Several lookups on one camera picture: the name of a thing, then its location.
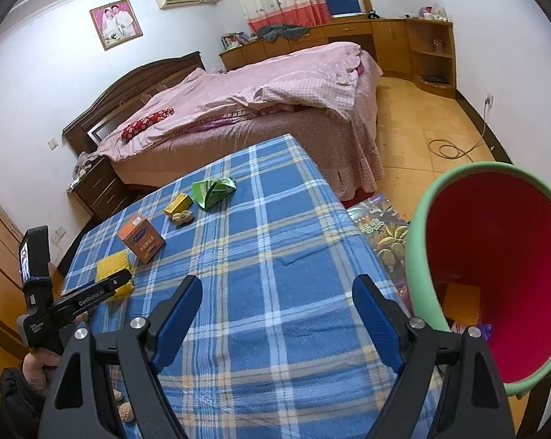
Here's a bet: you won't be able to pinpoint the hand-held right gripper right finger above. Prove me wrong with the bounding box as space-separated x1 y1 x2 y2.
352 273 516 439

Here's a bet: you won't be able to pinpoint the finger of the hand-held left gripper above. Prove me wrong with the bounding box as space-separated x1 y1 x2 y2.
95 269 133 300

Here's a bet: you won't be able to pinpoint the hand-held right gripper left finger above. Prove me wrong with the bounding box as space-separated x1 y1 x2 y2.
38 274 204 439

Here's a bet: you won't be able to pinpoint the yellow foam net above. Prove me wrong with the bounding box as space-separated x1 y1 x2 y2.
95 252 135 300

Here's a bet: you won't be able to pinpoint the orange cardboard box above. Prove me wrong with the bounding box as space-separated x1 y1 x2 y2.
117 214 166 264

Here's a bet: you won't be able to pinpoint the orange plastic bag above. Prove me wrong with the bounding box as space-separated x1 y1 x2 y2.
442 281 482 325

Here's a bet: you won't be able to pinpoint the red bin with green rim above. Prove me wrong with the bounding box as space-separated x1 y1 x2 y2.
404 161 551 398

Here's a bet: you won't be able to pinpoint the person's left forearm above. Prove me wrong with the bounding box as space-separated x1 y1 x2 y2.
0 368 48 439

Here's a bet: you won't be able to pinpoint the person's left hand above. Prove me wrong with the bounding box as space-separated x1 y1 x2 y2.
20 351 63 393

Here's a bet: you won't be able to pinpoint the wooden wardrobe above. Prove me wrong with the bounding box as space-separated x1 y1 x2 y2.
0 178 75 362

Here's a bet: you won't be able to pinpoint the printed floor mat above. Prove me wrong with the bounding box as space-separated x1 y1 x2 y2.
346 192 418 303

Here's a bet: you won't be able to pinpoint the dark wooden nightstand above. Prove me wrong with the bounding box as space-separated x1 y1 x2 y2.
67 155 136 220

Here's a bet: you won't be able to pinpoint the small yellow packet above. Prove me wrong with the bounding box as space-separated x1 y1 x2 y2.
164 193 194 215

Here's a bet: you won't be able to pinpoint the blue plaid blanket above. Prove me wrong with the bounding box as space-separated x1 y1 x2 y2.
60 134 445 439

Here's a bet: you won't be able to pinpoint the cloth clutter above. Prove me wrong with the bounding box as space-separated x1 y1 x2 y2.
72 151 102 179

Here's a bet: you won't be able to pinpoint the green snack wrapper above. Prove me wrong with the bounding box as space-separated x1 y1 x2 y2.
192 176 237 211

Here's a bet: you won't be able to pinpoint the red patterned pillow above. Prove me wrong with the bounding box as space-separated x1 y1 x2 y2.
121 107 174 142

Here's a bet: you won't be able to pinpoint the dark wooden headboard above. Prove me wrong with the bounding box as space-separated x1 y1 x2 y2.
62 51 207 156

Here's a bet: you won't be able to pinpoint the framed wedding photo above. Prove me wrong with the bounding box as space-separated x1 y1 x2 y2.
90 0 143 51

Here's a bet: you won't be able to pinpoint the leaning books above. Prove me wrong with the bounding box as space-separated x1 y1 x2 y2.
221 32 253 50

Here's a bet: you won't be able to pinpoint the wooden desk cabinet unit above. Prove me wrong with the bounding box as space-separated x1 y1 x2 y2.
219 17 456 99

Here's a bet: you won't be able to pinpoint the grey clothes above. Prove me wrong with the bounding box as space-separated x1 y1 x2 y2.
257 23 309 42

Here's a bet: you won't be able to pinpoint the white and pink bags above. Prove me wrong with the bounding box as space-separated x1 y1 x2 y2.
417 4 447 21

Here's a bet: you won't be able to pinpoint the coiled floor cable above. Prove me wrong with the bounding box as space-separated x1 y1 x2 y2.
428 96 493 158

